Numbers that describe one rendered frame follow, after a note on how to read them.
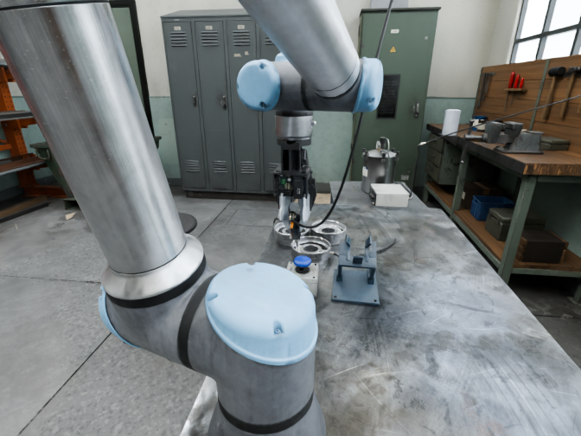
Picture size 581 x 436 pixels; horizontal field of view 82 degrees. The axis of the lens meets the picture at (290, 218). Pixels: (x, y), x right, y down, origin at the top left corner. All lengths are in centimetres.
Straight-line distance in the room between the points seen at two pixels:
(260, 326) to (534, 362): 52
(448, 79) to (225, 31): 237
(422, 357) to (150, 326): 44
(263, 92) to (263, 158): 316
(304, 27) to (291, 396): 37
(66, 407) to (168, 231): 151
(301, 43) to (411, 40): 343
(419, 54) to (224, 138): 213
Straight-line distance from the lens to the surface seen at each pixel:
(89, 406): 178
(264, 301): 35
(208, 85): 377
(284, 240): 95
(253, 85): 55
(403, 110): 377
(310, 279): 73
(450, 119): 304
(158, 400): 169
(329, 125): 406
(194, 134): 388
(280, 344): 34
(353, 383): 58
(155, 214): 35
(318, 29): 37
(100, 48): 32
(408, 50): 377
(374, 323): 70
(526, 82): 326
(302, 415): 43
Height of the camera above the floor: 123
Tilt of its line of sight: 22 degrees down
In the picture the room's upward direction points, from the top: straight up
